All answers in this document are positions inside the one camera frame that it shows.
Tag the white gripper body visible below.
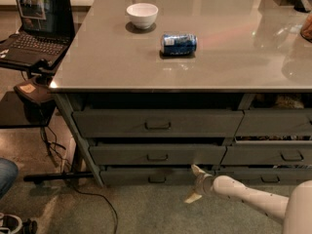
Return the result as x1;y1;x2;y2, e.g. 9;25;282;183
195;174;215;195

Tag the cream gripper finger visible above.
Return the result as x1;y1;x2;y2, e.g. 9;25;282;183
184;192;202;204
191;164;205;176

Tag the grey drawer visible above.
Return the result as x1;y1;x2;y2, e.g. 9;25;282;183
89;144;226;165
236;109;312;137
221;141;312;166
100;167;195;186
215;168;312;185
72;109;243;137

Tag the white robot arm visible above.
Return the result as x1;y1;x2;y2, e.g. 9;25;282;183
185;164;312;234

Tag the black open laptop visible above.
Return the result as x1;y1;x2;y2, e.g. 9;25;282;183
0;0;75;69

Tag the blue soda can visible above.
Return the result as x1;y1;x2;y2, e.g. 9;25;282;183
161;33;197;56

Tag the white ceramic bowl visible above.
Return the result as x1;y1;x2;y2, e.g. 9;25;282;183
127;3;158;29

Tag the black laptop stand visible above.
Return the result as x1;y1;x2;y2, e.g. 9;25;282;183
0;32;96;184

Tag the brown object counter edge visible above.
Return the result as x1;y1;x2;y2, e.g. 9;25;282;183
300;14;312;42

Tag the black floor cable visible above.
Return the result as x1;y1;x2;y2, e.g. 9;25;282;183
40;127;119;234

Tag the grey cabinet frame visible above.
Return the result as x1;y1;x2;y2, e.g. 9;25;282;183
54;94;103;187

